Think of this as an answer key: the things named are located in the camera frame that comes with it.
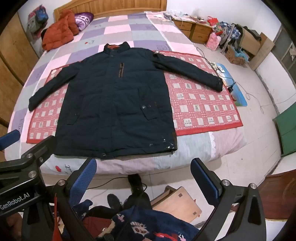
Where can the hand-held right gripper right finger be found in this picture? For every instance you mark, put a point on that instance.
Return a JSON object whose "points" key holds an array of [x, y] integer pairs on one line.
{"points": [[201, 180]]}

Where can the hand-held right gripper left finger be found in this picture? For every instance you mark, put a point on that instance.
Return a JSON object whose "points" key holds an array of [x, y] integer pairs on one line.
{"points": [[84, 179]]}

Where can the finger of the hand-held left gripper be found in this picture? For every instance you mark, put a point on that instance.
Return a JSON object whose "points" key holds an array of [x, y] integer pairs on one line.
{"points": [[9, 139], [41, 150]]}

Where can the dark navy padded jacket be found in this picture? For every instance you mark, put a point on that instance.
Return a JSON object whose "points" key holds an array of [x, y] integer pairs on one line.
{"points": [[111, 104]]}

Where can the small wooden stool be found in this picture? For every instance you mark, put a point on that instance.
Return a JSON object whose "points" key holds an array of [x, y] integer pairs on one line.
{"points": [[178, 204]]}

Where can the black shoe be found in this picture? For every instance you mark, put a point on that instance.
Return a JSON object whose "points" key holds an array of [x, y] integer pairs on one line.
{"points": [[114, 201], [134, 183]]}

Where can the person's black trousers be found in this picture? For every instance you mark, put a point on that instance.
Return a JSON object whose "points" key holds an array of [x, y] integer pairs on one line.
{"points": [[136, 201]]}

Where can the red ribbon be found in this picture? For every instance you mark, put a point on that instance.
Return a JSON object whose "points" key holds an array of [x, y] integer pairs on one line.
{"points": [[56, 231]]}

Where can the person's navy patterned sweater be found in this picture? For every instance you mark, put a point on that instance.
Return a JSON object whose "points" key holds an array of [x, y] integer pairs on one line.
{"points": [[150, 227]]}

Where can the reddish brown wooden cabinet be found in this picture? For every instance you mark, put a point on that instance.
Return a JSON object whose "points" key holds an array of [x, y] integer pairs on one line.
{"points": [[275, 194]]}

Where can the red patterned quilted blanket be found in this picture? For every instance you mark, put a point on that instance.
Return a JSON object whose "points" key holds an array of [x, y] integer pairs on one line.
{"points": [[203, 104]]}

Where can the wooden wardrobe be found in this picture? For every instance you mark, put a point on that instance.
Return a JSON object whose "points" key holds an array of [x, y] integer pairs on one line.
{"points": [[13, 58]]}

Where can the blue floor mat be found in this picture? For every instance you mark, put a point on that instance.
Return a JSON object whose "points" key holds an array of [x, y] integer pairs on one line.
{"points": [[240, 97]]}

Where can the black charger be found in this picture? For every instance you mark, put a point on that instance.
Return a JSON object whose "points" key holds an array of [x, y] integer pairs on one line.
{"points": [[230, 89]]}

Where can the green chair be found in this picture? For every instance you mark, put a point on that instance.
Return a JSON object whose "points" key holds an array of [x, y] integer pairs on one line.
{"points": [[288, 132]]}

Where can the white power strip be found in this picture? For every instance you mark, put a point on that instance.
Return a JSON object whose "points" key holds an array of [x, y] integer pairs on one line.
{"points": [[220, 69]]}

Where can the orange padded jacket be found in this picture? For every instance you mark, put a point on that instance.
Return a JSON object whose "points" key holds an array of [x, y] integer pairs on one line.
{"points": [[57, 32]]}

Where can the grey and blue bag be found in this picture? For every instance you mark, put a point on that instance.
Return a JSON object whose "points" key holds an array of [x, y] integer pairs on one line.
{"points": [[34, 20]]}

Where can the small cardboard box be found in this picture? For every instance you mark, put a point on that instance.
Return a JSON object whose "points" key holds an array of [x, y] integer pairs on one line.
{"points": [[232, 58]]}

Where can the light blue cloth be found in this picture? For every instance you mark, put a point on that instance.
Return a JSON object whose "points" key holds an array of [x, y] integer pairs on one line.
{"points": [[240, 53]]}

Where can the purple patterned pillow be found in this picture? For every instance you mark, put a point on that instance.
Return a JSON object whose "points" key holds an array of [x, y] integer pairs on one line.
{"points": [[83, 20]]}

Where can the pink patterned bag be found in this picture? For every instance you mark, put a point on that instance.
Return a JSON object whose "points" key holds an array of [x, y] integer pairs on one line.
{"points": [[213, 41]]}

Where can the large cardboard box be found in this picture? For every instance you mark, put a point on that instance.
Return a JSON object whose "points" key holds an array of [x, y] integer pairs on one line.
{"points": [[256, 46]]}

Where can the wooden nightstand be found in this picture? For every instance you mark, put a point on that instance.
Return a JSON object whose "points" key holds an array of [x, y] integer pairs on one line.
{"points": [[198, 32]]}

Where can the blue plaid shirt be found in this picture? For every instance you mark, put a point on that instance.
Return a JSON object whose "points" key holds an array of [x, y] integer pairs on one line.
{"points": [[227, 30]]}

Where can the bed with checked patchwork sheet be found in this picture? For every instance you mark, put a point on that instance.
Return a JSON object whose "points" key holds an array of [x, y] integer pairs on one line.
{"points": [[138, 30]]}

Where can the grey framed glass door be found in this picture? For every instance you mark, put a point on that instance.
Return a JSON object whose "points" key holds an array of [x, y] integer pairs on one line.
{"points": [[285, 48]]}

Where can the black cloth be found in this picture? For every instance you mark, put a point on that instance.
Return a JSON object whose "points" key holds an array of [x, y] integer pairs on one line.
{"points": [[251, 31]]}

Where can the red gift box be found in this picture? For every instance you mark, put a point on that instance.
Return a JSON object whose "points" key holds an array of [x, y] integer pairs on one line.
{"points": [[212, 21]]}

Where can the wooden bed headboard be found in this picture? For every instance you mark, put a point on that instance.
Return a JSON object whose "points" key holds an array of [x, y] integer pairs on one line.
{"points": [[111, 5]]}

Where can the pile of small clutter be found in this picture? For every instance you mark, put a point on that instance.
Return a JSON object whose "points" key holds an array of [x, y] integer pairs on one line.
{"points": [[185, 16]]}

